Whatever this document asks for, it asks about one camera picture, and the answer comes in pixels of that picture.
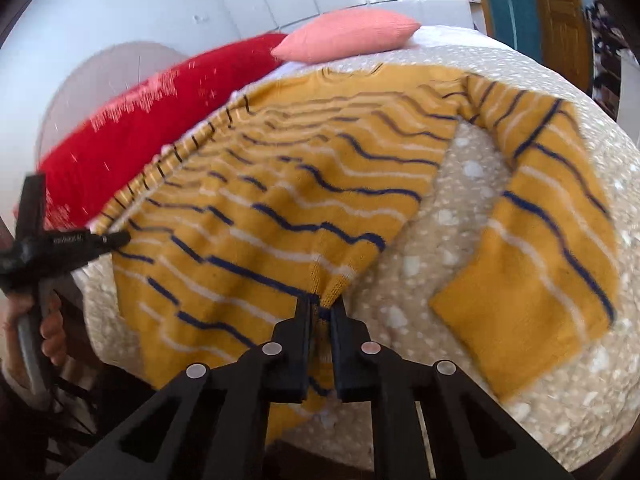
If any pink pillow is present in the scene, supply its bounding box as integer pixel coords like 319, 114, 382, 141
270, 9, 422, 65

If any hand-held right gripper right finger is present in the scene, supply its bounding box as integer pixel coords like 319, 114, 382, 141
331, 302, 577, 480

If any grey rounded headboard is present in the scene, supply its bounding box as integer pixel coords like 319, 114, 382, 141
37, 42, 191, 171

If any wooden door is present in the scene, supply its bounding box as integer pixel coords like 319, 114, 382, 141
530, 0, 597, 95

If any dark patterned cloth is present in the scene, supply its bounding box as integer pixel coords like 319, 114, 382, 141
589, 0, 627, 122

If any person's left hand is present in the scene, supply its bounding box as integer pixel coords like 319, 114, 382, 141
0, 292, 69, 368

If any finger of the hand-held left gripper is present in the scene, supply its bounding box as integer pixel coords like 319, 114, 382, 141
47, 231, 132, 267

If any beige dotted blanket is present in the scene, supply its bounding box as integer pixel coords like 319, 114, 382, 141
80, 42, 640, 473

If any red pillow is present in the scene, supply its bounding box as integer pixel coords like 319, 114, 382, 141
15, 32, 291, 231

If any yellow striped sweater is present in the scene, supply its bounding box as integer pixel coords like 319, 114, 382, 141
95, 62, 621, 448

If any teal panel with white stripe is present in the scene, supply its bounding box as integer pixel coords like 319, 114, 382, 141
475, 0, 545, 52

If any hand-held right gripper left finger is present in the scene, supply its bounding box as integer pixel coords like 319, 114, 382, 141
57, 295, 320, 480

